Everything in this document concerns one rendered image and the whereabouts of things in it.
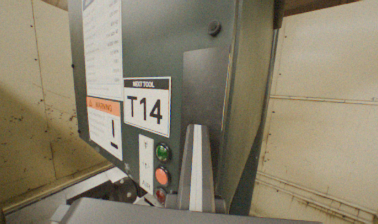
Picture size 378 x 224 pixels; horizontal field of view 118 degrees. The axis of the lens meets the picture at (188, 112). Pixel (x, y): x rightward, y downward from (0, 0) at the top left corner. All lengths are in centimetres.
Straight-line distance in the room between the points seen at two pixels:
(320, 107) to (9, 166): 211
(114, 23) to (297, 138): 118
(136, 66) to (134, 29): 5
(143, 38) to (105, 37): 11
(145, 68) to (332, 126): 117
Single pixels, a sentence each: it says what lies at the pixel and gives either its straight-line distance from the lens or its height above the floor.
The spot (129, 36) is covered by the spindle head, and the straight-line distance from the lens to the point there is 21.
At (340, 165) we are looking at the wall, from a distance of 129.
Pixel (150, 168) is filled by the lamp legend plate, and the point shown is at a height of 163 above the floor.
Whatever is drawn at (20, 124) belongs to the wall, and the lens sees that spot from 138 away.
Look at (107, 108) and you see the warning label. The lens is 27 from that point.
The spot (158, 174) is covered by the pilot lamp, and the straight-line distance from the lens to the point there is 18.
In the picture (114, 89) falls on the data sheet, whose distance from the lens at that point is 24.
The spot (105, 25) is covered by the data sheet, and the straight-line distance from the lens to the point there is 28.
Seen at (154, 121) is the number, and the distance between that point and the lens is 16.
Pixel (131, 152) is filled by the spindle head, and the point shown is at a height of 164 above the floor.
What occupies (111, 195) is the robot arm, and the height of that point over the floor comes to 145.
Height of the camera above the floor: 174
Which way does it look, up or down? 10 degrees down
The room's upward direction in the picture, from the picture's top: 3 degrees clockwise
